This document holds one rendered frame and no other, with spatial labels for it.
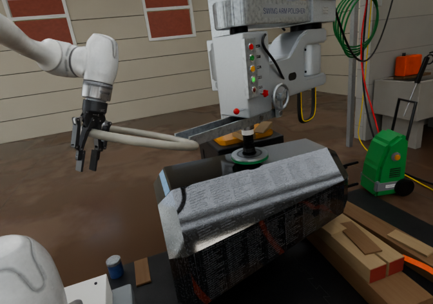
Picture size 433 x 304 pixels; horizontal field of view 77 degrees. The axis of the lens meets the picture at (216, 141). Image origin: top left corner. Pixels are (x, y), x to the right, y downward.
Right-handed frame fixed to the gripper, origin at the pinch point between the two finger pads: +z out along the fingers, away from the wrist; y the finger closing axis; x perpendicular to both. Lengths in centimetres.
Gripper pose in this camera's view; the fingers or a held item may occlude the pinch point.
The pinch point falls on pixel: (87, 160)
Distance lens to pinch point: 101.4
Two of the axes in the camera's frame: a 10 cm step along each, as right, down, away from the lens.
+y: 5.0, 0.4, 8.6
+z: -1.6, 9.9, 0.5
